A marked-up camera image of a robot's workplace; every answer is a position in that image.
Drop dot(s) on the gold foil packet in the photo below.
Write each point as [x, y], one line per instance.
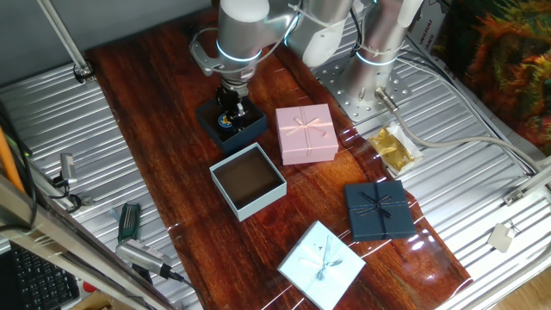
[391, 150]

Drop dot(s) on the brown cardboard box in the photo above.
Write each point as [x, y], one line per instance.
[92, 303]

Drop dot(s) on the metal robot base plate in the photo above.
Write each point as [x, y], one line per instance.
[344, 103]

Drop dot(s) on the black disc with blue emblem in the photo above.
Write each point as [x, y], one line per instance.
[224, 121]

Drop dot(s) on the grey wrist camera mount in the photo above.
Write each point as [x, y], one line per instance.
[202, 60]

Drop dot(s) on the emergency stop button box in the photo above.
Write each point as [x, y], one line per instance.
[88, 287]

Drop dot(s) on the small white tag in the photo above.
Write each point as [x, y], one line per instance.
[500, 237]

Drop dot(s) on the light blue gift box with ribbon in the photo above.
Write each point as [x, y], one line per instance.
[310, 280]

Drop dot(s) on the pink gift box with ribbon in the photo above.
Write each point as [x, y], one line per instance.
[301, 146]

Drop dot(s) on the green hex key set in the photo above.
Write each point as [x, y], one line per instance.
[129, 221]

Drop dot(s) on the metal stand pole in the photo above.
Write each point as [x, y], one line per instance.
[64, 41]

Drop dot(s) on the dark navy open box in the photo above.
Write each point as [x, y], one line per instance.
[241, 142]

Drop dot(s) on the metal frame bar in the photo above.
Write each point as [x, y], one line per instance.
[64, 245]

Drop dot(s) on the orange pole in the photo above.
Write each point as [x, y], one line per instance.
[8, 163]

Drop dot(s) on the colourful printed banner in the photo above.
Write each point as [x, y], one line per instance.
[508, 64]

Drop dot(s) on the black keyboard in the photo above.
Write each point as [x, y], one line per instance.
[39, 284]

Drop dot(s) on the navy gift box with ribbon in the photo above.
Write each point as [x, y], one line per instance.
[366, 224]

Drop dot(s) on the small clamped silver camera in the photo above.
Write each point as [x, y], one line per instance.
[68, 168]

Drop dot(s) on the light blue open box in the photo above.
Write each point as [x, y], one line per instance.
[249, 181]

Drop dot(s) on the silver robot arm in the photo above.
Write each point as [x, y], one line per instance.
[241, 30]

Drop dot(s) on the glossy wood grain mat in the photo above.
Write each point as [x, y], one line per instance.
[172, 150]

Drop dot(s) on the aluminium corner bracket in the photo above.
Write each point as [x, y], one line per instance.
[516, 196]

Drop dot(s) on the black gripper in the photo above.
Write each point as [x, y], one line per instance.
[230, 97]

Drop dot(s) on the silver ribbed camera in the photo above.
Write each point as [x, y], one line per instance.
[142, 256]

